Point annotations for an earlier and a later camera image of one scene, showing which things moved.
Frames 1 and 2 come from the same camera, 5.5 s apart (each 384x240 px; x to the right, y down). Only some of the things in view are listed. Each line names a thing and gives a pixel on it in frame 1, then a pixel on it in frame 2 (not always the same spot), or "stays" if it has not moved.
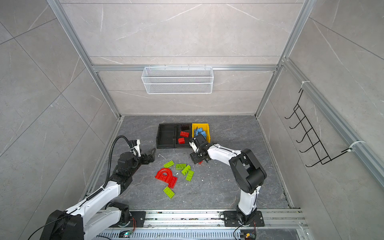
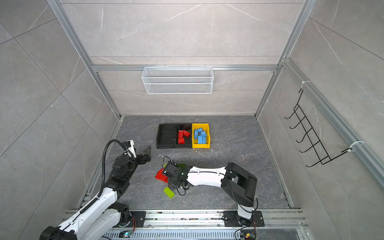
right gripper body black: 197,157 -> 173,184
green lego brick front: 169,192 stays
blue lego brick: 204,134 stays
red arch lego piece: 164,174 stays
